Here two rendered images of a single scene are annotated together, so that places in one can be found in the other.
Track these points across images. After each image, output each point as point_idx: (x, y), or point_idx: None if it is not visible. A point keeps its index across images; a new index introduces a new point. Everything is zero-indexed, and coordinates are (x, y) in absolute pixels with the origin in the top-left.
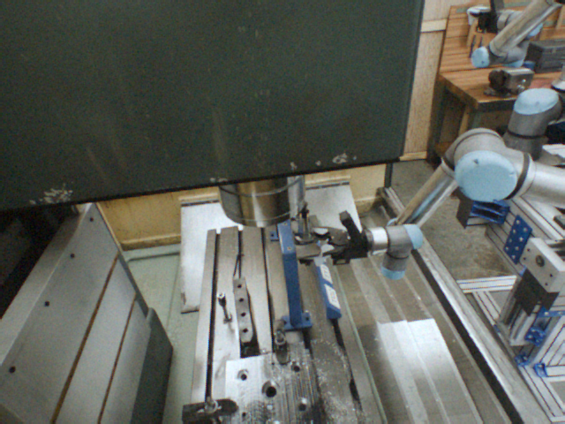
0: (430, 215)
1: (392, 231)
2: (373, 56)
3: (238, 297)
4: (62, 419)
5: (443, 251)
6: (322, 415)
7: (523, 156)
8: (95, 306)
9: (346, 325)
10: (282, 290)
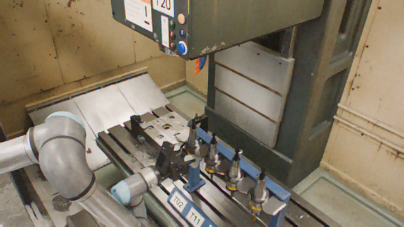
0: None
1: (135, 175)
2: None
3: None
4: (220, 69)
5: None
6: (154, 155)
7: (34, 127)
8: (250, 78)
9: (161, 197)
10: (219, 200)
